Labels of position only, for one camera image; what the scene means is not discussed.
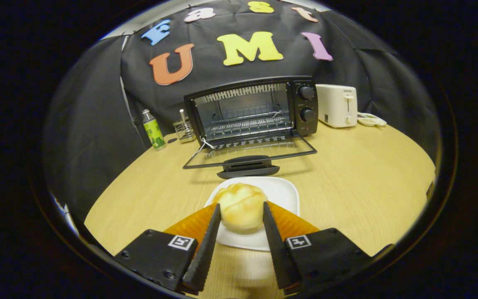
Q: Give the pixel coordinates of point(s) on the golden bread bun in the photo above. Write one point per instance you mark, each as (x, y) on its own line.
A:
(241, 205)

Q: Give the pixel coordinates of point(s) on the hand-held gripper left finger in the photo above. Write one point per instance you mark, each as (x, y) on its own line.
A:
(199, 261)

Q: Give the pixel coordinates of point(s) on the white toaster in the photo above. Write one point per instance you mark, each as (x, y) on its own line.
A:
(334, 106)

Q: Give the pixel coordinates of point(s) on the black backdrop cloth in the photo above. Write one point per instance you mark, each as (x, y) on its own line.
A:
(222, 70)

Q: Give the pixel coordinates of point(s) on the small white divided dish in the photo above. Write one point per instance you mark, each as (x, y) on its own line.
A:
(369, 121)

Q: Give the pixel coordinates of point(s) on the white square plate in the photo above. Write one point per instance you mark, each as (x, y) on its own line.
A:
(280, 191)

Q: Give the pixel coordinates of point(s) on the black toaster oven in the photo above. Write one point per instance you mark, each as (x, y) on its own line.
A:
(305, 104)

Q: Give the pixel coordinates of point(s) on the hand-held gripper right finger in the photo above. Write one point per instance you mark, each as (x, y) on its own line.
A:
(278, 257)

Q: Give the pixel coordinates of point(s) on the green label water bottle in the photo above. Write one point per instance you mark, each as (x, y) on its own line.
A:
(154, 133)

